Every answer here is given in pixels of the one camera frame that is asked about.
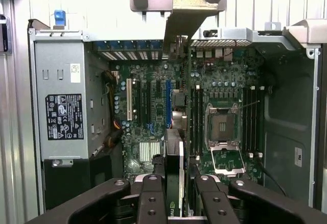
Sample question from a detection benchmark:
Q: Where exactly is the metal socket cover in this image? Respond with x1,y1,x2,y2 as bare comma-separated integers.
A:
211,146,247,177

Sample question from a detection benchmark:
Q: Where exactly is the silver chipset heatsink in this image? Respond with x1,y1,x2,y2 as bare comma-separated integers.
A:
138,141,161,162

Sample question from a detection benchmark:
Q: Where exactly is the black disk bay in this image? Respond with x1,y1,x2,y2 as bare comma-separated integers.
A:
42,147,123,211

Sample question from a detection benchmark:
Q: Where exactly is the CPU socket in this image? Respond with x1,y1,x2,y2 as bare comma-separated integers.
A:
204,103,243,148

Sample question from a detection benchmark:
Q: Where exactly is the black RAM slot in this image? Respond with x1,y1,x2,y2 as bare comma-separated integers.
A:
258,87,264,156
197,86,204,156
243,87,248,156
192,86,198,156
248,87,254,156
253,87,259,156

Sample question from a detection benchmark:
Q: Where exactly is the green motherboard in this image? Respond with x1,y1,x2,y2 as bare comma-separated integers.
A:
109,46,266,184

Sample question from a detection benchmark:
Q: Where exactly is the blue expansion slot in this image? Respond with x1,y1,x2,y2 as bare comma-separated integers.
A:
165,80,172,131

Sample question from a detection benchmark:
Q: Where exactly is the black expansion slot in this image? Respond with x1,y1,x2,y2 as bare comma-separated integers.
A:
145,80,152,127

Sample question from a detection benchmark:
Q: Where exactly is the white expansion slot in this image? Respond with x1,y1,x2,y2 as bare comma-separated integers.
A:
126,78,134,121

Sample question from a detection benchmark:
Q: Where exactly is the thin metal locking lever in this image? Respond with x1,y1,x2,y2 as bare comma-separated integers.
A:
240,99,261,108

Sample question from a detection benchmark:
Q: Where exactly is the grey open PC case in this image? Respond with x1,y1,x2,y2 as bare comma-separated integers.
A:
27,18,327,216

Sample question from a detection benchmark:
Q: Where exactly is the grey power supply unit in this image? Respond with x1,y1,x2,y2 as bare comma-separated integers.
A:
34,31,111,161

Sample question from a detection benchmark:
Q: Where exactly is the blue plastic case latch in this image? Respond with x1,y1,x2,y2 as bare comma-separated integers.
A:
54,10,67,27

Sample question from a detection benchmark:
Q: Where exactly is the black wire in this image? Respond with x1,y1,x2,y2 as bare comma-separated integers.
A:
257,157,288,197

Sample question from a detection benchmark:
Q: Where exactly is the power supply wire bundle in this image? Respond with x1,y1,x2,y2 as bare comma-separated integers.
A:
101,70,123,148

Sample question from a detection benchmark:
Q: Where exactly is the dark device with grey frame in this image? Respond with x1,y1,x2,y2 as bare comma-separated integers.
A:
0,14,13,54

